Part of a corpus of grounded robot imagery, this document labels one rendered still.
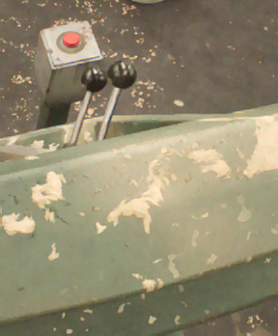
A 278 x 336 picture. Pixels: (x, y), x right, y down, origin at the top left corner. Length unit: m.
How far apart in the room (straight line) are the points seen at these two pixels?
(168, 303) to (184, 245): 0.24
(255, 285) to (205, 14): 2.49
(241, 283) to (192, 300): 0.06
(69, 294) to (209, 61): 2.61
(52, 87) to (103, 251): 1.36
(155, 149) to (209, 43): 2.63
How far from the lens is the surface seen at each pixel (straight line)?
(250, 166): 0.57
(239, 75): 3.12
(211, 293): 0.81
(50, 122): 2.08
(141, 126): 1.53
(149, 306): 0.79
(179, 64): 3.07
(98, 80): 1.17
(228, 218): 0.57
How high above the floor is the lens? 2.41
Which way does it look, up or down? 58 degrees down
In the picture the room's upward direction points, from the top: 22 degrees clockwise
